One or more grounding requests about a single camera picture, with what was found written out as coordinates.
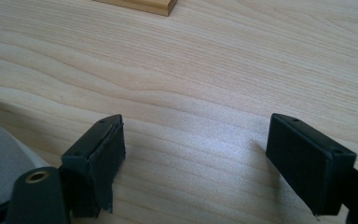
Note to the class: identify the grey round plate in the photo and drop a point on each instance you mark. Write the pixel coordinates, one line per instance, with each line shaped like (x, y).
(3, 168)

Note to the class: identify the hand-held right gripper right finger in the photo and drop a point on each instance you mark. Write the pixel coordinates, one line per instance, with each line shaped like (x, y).
(307, 161)

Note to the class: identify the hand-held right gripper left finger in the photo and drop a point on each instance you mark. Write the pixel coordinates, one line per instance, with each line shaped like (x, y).
(97, 161)

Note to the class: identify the wooden board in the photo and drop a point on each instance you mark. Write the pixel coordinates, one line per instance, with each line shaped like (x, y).
(143, 4)

